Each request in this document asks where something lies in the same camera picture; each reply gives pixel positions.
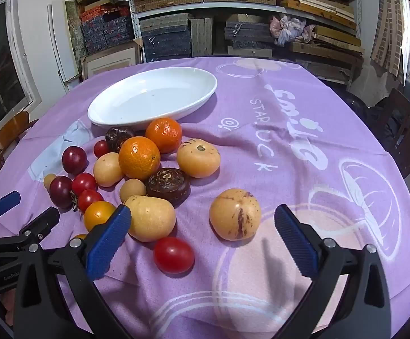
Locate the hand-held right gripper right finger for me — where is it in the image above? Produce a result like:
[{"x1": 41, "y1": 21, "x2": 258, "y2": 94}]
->
[{"x1": 274, "y1": 204, "x2": 392, "y2": 339}]

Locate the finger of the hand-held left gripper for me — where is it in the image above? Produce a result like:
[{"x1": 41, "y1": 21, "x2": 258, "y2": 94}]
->
[
  {"x1": 0, "y1": 191, "x2": 22, "y2": 241},
  {"x1": 0, "y1": 207, "x2": 61, "y2": 257}
]

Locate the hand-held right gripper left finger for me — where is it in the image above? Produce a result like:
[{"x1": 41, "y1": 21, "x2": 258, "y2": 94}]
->
[{"x1": 12, "y1": 204, "x2": 135, "y2": 339}]

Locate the yellow orange tomato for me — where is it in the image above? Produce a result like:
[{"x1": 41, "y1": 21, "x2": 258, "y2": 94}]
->
[{"x1": 83, "y1": 201, "x2": 118, "y2": 232}]

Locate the dark purple tomato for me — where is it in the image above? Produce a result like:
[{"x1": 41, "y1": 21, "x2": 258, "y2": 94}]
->
[
  {"x1": 62, "y1": 146, "x2": 87, "y2": 175},
  {"x1": 49, "y1": 176, "x2": 73, "y2": 209}
]

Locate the yellow pear-shaped fruit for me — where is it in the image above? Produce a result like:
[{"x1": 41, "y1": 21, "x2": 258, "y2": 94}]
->
[{"x1": 123, "y1": 195, "x2": 177, "y2": 243}]

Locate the yellow purple-striped pepino melon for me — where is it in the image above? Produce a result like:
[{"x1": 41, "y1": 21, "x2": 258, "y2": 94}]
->
[{"x1": 209, "y1": 188, "x2": 262, "y2": 242}]

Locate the pale yellow round fruit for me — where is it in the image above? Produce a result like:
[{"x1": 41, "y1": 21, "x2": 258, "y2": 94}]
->
[{"x1": 93, "y1": 152, "x2": 125, "y2": 188}]

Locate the dark brown water chestnut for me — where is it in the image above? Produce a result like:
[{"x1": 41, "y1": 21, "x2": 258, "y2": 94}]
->
[
  {"x1": 146, "y1": 168, "x2": 191, "y2": 208},
  {"x1": 105, "y1": 127, "x2": 135, "y2": 153}
]

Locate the orange mandarin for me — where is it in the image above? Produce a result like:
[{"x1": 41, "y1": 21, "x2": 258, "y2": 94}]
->
[
  {"x1": 118, "y1": 136, "x2": 161, "y2": 181},
  {"x1": 145, "y1": 117, "x2": 183, "y2": 154}
]

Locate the pale orange ribbed tomato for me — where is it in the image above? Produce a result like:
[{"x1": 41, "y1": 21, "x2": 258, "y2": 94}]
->
[{"x1": 176, "y1": 139, "x2": 222, "y2": 179}]

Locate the white oval plate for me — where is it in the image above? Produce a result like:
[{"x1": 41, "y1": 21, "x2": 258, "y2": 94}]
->
[{"x1": 87, "y1": 66, "x2": 218, "y2": 130}]

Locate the brown wooden chair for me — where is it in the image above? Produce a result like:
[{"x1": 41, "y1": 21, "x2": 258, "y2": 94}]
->
[{"x1": 0, "y1": 111, "x2": 38, "y2": 202}]

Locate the purple printed tablecloth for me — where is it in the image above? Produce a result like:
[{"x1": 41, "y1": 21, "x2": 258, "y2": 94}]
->
[{"x1": 0, "y1": 56, "x2": 410, "y2": 339}]

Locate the black bag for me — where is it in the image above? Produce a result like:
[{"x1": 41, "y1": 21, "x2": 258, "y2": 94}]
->
[{"x1": 342, "y1": 90, "x2": 394, "y2": 142}]

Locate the white leaning board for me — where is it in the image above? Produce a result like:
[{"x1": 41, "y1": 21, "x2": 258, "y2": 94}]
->
[{"x1": 47, "y1": 3, "x2": 80, "y2": 85}]

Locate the dark wooden chair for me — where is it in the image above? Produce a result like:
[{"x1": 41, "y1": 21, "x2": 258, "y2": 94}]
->
[{"x1": 378, "y1": 88, "x2": 410, "y2": 205}]

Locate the framed wooden panel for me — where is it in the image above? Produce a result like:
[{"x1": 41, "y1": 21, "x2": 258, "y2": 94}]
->
[{"x1": 81, "y1": 39, "x2": 144, "y2": 80}]

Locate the green mottled board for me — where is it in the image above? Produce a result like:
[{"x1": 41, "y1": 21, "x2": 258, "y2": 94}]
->
[{"x1": 64, "y1": 0, "x2": 87, "y2": 59}]

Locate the tall stack of patterned boxes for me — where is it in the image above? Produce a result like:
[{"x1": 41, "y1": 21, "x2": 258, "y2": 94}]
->
[{"x1": 71, "y1": 0, "x2": 135, "y2": 55}]

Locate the shelf load of flat boxes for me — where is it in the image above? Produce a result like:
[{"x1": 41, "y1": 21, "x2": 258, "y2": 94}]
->
[{"x1": 132, "y1": 0, "x2": 364, "y2": 82}]

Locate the pink plastic bag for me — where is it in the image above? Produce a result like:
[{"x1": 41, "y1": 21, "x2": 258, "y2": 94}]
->
[{"x1": 269, "y1": 14, "x2": 315, "y2": 46}]

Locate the metal shelving unit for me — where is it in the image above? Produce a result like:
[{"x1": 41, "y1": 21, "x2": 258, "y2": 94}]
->
[{"x1": 125, "y1": 0, "x2": 364, "y2": 89}]

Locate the brick patterned sheet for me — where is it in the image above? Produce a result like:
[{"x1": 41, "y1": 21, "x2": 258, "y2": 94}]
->
[{"x1": 370, "y1": 0, "x2": 408, "y2": 76}]

